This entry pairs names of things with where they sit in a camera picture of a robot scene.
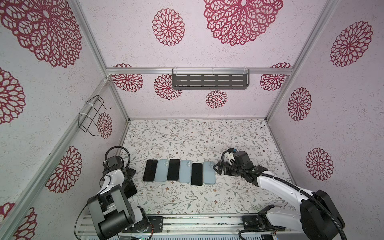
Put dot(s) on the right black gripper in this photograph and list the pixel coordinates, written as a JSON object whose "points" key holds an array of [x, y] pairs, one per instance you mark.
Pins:
{"points": [[220, 164]]}

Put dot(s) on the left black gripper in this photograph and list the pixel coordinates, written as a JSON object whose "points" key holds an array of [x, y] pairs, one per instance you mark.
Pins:
{"points": [[127, 172]]}

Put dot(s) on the pale blue case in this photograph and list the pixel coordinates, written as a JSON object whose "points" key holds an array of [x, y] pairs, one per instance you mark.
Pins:
{"points": [[209, 174], [162, 171]]}

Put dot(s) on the bare black phone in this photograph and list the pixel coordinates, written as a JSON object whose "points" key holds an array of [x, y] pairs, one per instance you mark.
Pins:
{"points": [[150, 170], [197, 174], [173, 170]]}

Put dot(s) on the light blue phone case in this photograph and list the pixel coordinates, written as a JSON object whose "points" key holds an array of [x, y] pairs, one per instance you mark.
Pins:
{"points": [[185, 174]]}

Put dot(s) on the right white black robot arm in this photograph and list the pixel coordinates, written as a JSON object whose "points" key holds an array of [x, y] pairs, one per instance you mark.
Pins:
{"points": [[315, 214]]}

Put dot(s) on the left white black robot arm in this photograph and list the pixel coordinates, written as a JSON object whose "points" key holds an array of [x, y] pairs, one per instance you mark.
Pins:
{"points": [[110, 209]]}

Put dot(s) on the black phone near left base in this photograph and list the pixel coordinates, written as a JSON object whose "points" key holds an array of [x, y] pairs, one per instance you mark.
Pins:
{"points": [[130, 190]]}

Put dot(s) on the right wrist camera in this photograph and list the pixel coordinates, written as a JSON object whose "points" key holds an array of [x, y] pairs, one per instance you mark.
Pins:
{"points": [[230, 153]]}

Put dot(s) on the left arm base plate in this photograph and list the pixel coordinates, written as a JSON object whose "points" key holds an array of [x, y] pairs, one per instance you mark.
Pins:
{"points": [[155, 225]]}

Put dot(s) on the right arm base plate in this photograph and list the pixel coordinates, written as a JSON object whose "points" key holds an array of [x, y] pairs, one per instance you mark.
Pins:
{"points": [[255, 222]]}

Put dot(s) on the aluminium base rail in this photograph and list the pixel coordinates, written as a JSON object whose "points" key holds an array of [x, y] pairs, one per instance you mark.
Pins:
{"points": [[190, 224]]}

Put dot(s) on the black wire wall rack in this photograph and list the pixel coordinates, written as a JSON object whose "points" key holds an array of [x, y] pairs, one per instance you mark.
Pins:
{"points": [[96, 121]]}

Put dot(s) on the dark grey wall shelf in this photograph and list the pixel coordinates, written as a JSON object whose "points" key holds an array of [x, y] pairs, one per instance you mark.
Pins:
{"points": [[213, 81]]}

